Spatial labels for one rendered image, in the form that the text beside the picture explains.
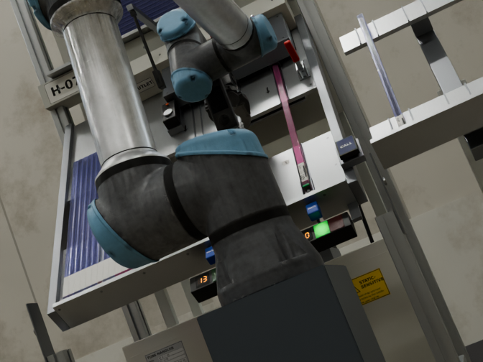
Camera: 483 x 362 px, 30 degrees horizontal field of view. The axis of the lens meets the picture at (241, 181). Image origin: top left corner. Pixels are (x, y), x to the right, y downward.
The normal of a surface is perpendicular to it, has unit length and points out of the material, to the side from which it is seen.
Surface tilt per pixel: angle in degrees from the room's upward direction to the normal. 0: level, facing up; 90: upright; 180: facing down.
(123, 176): 80
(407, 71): 90
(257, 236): 72
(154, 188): 66
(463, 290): 90
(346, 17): 90
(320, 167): 47
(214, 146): 87
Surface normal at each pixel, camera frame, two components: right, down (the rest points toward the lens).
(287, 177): -0.43, -0.70
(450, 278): -0.26, -0.10
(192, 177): -0.42, -0.31
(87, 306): 0.10, 0.60
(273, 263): -0.06, -0.49
